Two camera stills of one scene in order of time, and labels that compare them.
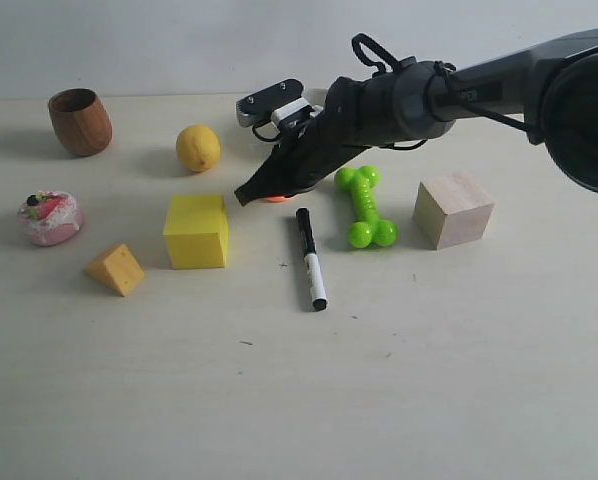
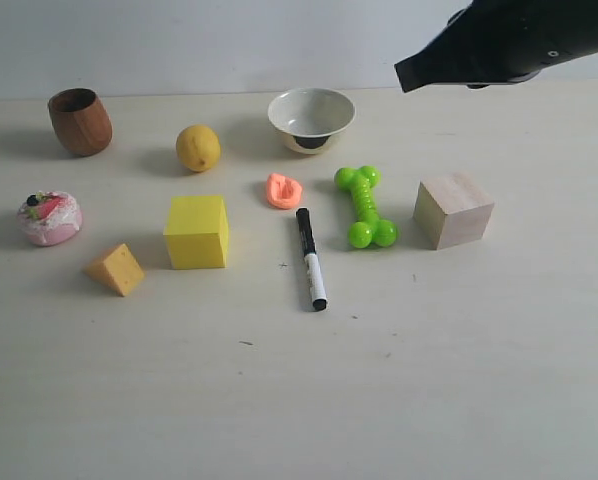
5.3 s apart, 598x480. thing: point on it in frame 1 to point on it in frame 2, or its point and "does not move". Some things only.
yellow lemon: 198,147 does not move
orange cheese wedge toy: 120,272 does not move
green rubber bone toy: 369,230 does not move
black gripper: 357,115 to 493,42
